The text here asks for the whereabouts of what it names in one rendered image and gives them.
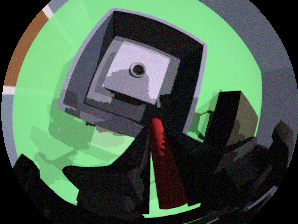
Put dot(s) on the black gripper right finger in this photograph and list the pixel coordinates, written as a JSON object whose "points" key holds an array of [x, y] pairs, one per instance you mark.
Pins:
{"points": [[199, 164]]}

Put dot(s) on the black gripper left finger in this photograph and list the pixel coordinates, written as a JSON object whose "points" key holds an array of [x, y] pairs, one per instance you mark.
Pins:
{"points": [[128, 176]]}

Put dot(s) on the dark red peg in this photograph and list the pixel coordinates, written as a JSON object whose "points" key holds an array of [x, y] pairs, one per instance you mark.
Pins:
{"points": [[170, 191]]}

